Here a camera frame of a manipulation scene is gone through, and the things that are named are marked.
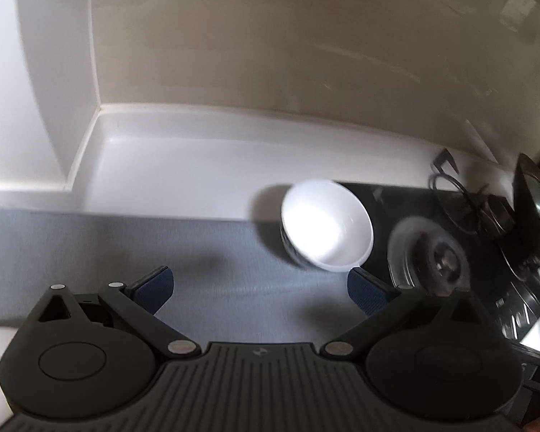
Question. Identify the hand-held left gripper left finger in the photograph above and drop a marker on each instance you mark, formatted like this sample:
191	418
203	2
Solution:
155	290

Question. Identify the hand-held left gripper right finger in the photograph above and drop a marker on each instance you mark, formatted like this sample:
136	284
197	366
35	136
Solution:
369	294

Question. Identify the white bowl blue patterned outside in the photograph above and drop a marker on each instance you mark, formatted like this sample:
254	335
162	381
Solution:
326	220

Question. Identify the grey counter mat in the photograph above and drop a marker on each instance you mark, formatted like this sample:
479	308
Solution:
117	247

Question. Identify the round stove burner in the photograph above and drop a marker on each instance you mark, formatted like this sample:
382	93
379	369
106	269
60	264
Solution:
432	254

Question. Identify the black glass gas stove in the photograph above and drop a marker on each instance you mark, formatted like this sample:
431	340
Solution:
389	202

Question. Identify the black pot support grate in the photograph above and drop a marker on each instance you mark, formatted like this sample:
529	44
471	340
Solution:
472	209

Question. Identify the black wok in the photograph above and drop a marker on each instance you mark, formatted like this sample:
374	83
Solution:
533	198

